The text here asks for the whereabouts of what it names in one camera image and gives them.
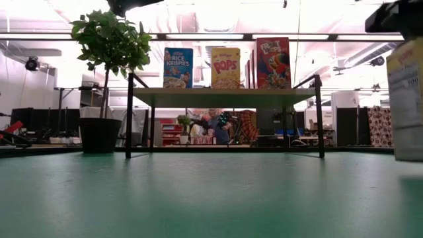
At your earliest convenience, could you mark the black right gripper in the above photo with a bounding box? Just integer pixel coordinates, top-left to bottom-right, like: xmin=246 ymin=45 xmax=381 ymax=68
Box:
xmin=364 ymin=0 xmax=423 ymax=41

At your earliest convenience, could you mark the yellow Corn Pops cereal box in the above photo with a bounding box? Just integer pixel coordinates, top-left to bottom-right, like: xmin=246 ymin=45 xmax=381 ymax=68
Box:
xmin=385 ymin=38 xmax=423 ymax=163
xmin=210 ymin=47 xmax=241 ymax=89

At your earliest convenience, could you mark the red shelf unit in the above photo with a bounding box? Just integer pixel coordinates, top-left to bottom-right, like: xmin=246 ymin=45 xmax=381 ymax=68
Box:
xmin=159 ymin=118 xmax=186 ymax=146

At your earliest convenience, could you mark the black ceiling spotlight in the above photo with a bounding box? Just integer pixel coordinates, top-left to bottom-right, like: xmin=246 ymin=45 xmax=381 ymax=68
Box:
xmin=369 ymin=55 xmax=386 ymax=67

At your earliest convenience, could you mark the white cabinet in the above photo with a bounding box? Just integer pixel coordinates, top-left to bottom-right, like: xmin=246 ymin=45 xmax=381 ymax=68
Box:
xmin=330 ymin=91 xmax=361 ymax=146

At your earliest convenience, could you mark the white and red floral cloth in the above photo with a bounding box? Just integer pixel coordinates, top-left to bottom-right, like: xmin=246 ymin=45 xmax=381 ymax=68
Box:
xmin=367 ymin=106 xmax=395 ymax=148

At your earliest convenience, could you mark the black upright panel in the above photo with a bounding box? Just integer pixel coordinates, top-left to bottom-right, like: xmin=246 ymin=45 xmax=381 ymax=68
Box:
xmin=336 ymin=106 xmax=368 ymax=147

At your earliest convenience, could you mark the grey cabinet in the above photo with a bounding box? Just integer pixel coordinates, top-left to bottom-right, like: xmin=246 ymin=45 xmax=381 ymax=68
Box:
xmin=256 ymin=106 xmax=296 ymax=147

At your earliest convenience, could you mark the orange and black patterned cloth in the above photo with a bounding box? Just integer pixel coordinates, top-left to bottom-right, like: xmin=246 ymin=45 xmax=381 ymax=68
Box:
xmin=231 ymin=109 xmax=259 ymax=145

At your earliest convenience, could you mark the black device with green lights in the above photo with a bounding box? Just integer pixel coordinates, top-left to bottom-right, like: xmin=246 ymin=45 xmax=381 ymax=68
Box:
xmin=190 ymin=111 xmax=234 ymax=133

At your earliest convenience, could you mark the person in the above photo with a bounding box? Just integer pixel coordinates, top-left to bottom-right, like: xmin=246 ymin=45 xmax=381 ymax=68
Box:
xmin=206 ymin=108 xmax=233 ymax=145

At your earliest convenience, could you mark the small plant in white pot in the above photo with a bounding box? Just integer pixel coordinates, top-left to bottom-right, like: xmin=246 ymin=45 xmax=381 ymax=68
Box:
xmin=176 ymin=114 xmax=192 ymax=145

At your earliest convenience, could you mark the white cloth cover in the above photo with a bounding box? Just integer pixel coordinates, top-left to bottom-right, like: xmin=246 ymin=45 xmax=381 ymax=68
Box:
xmin=79 ymin=105 xmax=149 ymax=147

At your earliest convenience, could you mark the green plant in black pot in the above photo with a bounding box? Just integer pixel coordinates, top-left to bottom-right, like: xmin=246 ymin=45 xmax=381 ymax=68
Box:
xmin=69 ymin=9 xmax=153 ymax=155

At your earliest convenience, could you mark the black partition panel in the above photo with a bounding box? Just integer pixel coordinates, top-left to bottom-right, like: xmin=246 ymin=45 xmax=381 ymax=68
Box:
xmin=9 ymin=106 xmax=81 ymax=143

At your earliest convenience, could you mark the red angled object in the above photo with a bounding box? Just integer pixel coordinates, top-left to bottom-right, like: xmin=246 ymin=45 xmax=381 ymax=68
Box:
xmin=0 ymin=120 xmax=24 ymax=138

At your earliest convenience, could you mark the black overhead light rail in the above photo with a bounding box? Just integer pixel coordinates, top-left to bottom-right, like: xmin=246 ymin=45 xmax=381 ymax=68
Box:
xmin=0 ymin=32 xmax=406 ymax=42

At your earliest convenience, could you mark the black round ceiling camera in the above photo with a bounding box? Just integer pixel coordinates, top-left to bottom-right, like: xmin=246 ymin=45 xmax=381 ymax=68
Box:
xmin=24 ymin=56 xmax=40 ymax=72

